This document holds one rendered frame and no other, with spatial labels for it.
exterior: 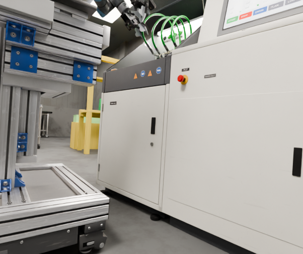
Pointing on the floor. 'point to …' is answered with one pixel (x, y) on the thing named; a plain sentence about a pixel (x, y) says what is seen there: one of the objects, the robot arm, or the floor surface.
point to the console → (247, 139)
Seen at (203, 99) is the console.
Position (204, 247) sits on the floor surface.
